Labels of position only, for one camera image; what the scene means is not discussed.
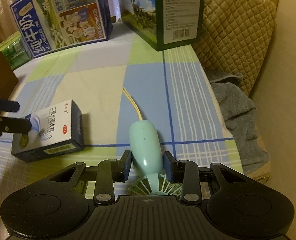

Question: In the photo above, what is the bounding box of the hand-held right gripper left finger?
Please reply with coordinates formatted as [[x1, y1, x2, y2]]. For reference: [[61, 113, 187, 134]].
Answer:
[[48, 149, 133, 204]]

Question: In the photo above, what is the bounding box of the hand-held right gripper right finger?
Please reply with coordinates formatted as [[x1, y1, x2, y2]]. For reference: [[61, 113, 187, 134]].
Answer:
[[163, 151, 249, 203]]

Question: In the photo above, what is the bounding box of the checked tablecloth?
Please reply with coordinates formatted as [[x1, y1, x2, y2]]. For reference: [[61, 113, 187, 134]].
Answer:
[[0, 34, 246, 201]]

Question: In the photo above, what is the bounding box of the light green patterned box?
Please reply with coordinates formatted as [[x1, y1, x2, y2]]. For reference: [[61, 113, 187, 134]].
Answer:
[[0, 34, 33, 71]]

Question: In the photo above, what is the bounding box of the teal handheld fan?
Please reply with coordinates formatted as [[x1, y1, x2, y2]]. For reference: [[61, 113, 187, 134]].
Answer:
[[122, 87, 182, 196]]

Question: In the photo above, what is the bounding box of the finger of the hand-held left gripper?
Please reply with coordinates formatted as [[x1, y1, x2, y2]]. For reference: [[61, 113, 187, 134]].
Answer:
[[0, 116, 33, 148], [0, 94, 20, 113]]

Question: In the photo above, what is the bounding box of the grey blue towel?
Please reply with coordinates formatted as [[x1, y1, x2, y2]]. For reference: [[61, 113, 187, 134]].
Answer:
[[209, 71, 271, 176]]

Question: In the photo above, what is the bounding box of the blue milk carton box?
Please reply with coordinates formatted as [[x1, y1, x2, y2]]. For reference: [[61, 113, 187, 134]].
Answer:
[[10, 0, 113, 59]]

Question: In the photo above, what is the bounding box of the chair with quilted beige cover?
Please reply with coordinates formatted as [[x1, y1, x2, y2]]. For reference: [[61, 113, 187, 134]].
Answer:
[[192, 0, 279, 181]]

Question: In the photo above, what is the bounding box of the brown cardboard shoe box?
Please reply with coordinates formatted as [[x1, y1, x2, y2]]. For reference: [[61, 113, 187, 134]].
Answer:
[[0, 52, 19, 101]]

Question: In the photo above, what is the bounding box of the dark green milk carton box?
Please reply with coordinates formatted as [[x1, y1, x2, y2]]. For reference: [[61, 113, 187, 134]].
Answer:
[[115, 0, 206, 52]]

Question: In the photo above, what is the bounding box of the blue white medicine box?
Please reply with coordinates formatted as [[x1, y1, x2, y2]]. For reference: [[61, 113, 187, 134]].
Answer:
[[11, 99, 85, 164]]

